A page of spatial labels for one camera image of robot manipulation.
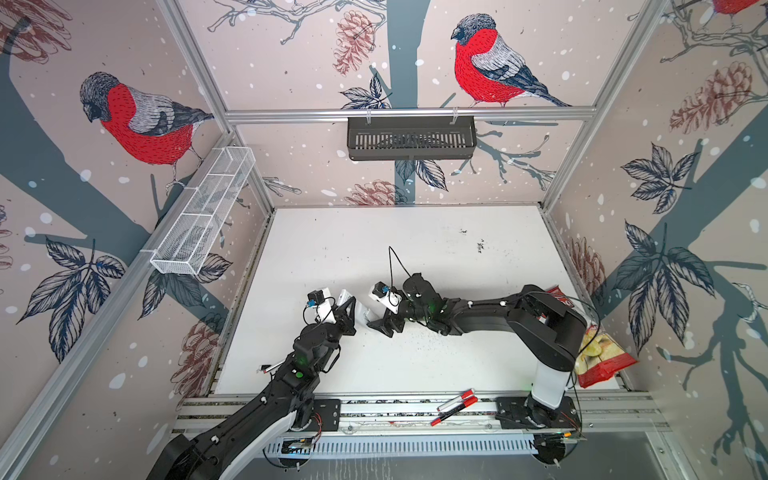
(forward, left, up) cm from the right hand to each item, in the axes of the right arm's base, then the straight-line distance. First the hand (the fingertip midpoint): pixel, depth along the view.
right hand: (373, 312), depth 86 cm
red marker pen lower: (-21, -26, -7) cm, 34 cm away
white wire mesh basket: (+21, +47, +27) cm, 58 cm away
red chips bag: (-9, -63, -5) cm, 63 cm away
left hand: (-1, +5, +9) cm, 10 cm away
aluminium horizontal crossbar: (+103, +39, +10) cm, 111 cm away
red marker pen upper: (-19, -26, -8) cm, 33 cm away
